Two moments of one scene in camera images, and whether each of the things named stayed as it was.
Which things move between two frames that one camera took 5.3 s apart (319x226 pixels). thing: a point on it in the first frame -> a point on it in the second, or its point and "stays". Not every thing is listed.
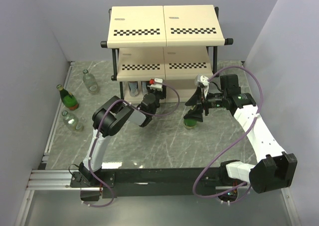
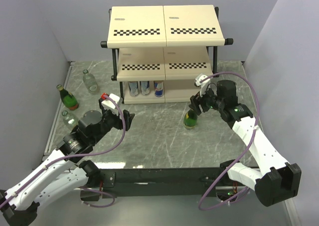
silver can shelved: x=133 y=89 stays
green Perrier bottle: x=189 y=123 stays
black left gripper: x=163 y=94 -> x=119 y=124
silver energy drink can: x=144 y=87 stays
